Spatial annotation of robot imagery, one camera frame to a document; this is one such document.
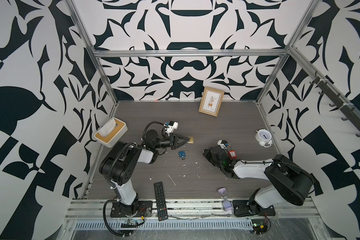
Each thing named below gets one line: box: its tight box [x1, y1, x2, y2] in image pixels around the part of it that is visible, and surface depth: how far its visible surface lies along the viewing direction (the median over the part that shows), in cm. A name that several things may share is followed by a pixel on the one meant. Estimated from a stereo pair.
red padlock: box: [228, 150, 238, 159], surface depth 93 cm
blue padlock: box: [178, 145, 188, 158], surface depth 95 cm
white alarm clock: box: [255, 129, 273, 148], surface depth 99 cm
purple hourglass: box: [217, 187, 234, 211], surface depth 77 cm
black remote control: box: [154, 181, 168, 222], surface depth 77 cm
